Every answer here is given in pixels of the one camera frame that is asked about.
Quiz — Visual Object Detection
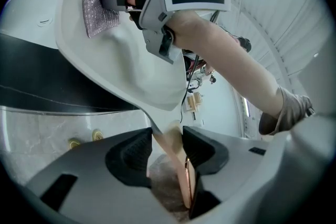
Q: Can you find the person's shoe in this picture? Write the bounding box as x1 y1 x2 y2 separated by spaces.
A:
91 128 104 141
67 138 81 150

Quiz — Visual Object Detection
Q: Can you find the cream frying pan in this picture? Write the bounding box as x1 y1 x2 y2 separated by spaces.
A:
54 0 202 218

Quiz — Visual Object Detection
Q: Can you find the person's right shoe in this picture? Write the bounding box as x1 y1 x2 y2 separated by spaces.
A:
91 128 104 141

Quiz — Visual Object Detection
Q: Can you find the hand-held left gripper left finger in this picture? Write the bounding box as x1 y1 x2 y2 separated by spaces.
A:
24 126 182 224

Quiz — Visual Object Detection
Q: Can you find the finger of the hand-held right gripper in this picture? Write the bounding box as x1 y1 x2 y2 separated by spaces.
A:
100 0 144 13

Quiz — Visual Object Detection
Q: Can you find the dark sink cabinet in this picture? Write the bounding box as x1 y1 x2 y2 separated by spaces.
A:
0 33 144 116

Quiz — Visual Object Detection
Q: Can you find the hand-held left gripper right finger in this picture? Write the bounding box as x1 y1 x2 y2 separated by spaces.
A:
182 125 272 220

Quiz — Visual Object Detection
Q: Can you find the white sink basin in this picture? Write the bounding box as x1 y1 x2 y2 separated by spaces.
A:
0 0 78 50

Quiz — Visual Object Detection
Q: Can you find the brown printed t-shirt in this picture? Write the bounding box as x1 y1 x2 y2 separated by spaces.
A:
146 86 316 222

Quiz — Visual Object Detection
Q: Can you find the person's right forearm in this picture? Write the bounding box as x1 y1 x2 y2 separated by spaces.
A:
165 11 286 121

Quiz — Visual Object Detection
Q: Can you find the person's left shoe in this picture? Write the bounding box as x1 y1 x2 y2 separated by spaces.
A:
67 138 81 150

